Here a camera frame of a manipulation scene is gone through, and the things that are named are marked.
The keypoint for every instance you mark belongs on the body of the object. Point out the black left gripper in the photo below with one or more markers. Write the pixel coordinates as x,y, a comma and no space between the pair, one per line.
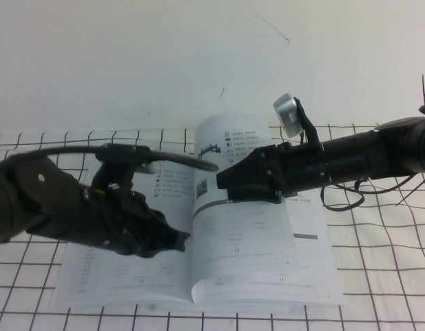
122,220

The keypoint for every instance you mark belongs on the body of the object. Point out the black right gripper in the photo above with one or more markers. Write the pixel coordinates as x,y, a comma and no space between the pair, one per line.
298,169

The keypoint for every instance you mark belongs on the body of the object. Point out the white product catalogue book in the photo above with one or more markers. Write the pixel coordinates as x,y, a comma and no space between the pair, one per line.
233,286

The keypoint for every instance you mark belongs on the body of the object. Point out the white black-grid tablecloth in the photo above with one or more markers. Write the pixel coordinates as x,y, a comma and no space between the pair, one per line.
370,276

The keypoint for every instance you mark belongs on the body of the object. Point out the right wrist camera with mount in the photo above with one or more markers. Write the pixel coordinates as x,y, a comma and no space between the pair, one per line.
288,113

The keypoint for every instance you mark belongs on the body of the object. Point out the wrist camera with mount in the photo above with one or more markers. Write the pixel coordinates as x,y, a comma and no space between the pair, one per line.
288,113
119,151

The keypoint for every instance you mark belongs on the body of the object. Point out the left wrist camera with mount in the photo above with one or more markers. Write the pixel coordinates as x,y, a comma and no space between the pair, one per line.
119,151

